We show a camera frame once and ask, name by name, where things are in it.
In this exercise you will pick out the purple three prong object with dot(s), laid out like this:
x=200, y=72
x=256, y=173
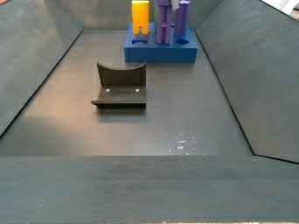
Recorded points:
x=165, y=21

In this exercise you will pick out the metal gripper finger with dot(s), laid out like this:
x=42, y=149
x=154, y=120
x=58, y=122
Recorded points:
x=175, y=4

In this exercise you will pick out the black curved fixture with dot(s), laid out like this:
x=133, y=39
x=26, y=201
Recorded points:
x=122, y=86

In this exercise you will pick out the blue peg board base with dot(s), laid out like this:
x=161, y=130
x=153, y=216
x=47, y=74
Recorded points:
x=142, y=49

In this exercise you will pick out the yellow slotted block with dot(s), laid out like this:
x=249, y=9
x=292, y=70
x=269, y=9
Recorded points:
x=141, y=16

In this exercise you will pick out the purple star peg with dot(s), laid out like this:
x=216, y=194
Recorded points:
x=182, y=17

